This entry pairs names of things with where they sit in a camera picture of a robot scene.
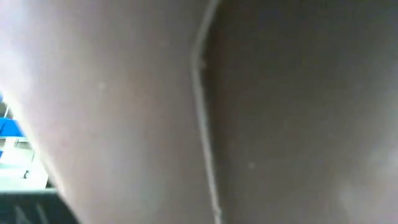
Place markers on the silver four-slot toaster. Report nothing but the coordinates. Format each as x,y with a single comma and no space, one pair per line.
124,93

